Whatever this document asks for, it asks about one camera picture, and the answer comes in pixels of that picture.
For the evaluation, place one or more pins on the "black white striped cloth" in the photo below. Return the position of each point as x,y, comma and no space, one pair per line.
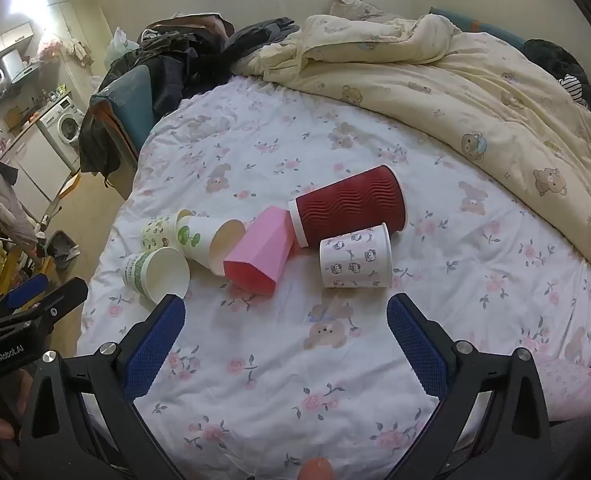
573,87

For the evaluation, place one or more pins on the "white green band cup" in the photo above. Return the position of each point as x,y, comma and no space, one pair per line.
155,272

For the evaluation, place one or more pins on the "white washing machine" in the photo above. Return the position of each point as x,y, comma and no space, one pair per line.
63,121

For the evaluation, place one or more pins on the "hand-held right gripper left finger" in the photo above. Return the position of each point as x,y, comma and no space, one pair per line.
155,345

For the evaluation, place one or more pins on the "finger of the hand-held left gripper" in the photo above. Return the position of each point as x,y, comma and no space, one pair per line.
25,294
60,301

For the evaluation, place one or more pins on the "floral white bed sheet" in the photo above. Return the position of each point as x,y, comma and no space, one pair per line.
275,385

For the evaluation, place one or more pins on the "white green patterned cup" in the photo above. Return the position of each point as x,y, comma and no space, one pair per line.
158,230

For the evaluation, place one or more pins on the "pink dotted pillow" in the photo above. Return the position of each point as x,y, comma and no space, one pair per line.
575,390

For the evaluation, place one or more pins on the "dark fuzzy garment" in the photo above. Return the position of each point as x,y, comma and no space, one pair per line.
558,65

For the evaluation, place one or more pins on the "dark red ribbed cup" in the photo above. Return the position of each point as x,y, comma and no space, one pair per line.
350,205

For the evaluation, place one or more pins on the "white plastic bag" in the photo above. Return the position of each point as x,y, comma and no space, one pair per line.
118,46

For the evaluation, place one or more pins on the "pink faceted cup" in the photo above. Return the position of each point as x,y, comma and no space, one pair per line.
260,255

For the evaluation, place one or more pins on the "white low cabinet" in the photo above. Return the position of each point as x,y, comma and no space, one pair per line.
35,162

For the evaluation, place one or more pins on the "pink hanging cloth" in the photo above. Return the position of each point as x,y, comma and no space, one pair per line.
50,50

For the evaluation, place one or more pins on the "teal pillow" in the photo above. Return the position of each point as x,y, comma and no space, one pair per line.
480,25

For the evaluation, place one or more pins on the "pile of dark clothes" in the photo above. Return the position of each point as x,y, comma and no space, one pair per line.
195,55

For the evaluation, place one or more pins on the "white green sprout cup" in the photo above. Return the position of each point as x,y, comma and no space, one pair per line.
200,240

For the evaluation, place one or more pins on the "grey trash bin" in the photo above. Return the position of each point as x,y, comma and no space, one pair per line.
63,250

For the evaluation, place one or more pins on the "teal chair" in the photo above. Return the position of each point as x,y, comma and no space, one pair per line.
130,107

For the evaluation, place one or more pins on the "white wall cabinet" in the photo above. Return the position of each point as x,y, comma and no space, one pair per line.
3,40

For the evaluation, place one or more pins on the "white cartoon print cup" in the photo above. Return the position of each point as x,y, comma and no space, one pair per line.
355,257

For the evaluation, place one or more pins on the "person's right hand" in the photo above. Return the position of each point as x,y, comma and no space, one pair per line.
317,469

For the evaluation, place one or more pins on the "beige printed pillow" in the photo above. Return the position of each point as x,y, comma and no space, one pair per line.
355,7

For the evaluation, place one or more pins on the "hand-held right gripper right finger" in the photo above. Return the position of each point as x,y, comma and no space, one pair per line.
418,350

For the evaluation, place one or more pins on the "yellow bear print quilt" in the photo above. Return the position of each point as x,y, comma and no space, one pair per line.
475,90

